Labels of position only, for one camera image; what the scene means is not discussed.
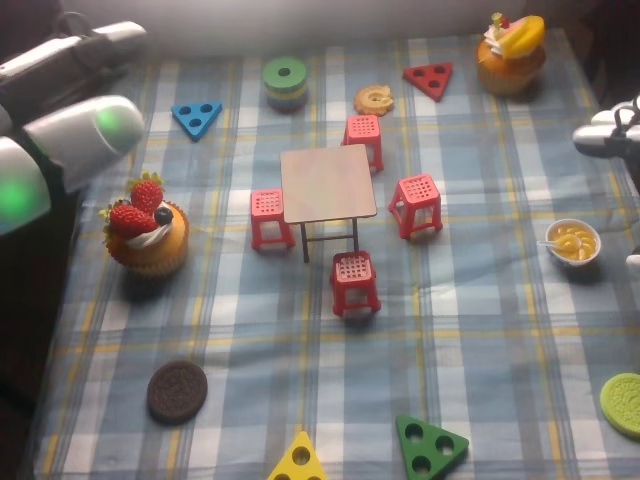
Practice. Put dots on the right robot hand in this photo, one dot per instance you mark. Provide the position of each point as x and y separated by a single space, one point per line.
607 135

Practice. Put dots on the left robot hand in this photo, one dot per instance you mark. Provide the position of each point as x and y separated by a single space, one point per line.
85 132

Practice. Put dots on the white bowl of yellow food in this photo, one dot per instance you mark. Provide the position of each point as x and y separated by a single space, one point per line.
575 242

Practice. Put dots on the red stool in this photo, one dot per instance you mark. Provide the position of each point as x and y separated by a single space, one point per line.
354 270
267 205
364 131
419 192

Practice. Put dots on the red stool back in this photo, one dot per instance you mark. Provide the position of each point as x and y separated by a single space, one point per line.
364 131

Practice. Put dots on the small brown toy table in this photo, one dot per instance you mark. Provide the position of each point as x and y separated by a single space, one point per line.
325 182

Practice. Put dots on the red stool front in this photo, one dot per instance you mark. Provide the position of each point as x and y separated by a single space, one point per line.
354 270

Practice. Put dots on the blue triangle block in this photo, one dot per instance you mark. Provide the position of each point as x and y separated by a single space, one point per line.
196 117

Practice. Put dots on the mango cupcake toy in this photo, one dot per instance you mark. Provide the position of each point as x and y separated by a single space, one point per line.
510 60

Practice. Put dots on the strawberry cupcake toy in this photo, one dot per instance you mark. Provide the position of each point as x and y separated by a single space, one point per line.
150 240

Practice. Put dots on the red triangle block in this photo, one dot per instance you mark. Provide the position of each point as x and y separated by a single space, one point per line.
431 77

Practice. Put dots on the round butter biscuit toy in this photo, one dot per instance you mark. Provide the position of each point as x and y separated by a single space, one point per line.
372 102

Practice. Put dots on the blue plaid tablecloth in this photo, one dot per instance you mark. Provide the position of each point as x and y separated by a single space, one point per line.
450 350

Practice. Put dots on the green sandwich cookie toy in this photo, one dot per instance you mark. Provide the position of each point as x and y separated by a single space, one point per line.
625 405

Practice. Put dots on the chocolate sandwich cookie toy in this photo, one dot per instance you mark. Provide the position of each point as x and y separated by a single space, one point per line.
176 392

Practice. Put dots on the green triangle block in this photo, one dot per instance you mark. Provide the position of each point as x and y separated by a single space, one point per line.
430 452

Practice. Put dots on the yellow triangle block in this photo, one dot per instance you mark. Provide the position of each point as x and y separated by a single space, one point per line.
299 462

